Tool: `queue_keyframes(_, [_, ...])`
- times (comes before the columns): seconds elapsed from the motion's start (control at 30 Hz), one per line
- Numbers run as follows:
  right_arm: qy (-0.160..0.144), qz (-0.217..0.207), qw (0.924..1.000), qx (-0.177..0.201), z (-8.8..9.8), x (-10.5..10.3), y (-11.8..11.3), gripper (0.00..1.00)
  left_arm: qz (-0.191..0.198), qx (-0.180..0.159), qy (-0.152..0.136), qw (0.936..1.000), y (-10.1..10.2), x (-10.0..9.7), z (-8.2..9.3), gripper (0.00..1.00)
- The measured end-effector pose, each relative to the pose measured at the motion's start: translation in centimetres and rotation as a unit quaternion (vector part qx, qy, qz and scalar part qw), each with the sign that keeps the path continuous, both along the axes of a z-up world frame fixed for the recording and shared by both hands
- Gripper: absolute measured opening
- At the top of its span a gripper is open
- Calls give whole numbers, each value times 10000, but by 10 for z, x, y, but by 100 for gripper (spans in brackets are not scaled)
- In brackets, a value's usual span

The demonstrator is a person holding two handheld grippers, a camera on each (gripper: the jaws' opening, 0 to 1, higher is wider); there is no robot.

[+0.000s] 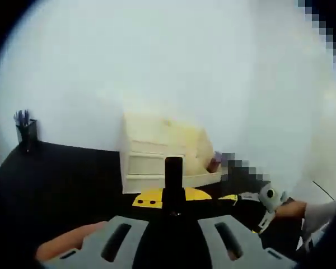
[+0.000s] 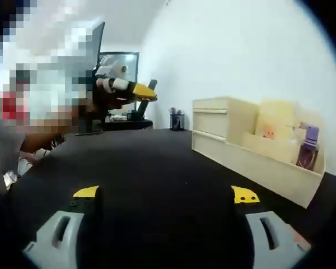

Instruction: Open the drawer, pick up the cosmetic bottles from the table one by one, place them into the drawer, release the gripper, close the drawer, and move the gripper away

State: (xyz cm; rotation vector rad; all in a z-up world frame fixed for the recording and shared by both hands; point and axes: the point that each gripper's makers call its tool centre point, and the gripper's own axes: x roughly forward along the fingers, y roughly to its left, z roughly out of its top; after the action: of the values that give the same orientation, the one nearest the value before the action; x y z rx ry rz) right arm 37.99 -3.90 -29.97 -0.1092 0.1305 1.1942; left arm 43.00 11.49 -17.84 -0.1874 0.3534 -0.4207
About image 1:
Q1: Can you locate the cream two-drawer organiser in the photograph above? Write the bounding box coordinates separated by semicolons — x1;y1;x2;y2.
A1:
129;139;169;155

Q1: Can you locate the cream drawer cabinet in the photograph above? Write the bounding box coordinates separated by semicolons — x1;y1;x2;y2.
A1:
119;112;222;194

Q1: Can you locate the purple capped cosmetic bottle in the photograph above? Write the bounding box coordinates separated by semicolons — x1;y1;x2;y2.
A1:
207;150;224;173

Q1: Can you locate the cream drawer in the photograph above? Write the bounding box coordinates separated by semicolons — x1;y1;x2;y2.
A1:
128;154;185;177

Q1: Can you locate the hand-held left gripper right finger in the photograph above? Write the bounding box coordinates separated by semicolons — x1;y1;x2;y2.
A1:
184;187;297;269

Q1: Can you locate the black mesh pen holder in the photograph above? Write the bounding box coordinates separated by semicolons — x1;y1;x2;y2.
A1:
15;119;39;154

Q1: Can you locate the black cable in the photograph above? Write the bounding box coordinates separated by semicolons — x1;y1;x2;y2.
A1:
312;180;336;202

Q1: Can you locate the large cream cloth pouch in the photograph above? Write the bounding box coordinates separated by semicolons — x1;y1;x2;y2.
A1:
181;123;217;176

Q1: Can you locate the person's left hand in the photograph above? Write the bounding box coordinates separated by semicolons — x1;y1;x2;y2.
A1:
35;220;109;263

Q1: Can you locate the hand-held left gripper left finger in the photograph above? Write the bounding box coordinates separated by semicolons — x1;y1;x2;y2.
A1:
43;188;165;269

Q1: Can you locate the bundle of coloured pens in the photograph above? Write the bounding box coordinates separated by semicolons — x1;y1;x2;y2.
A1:
13;109;31;127

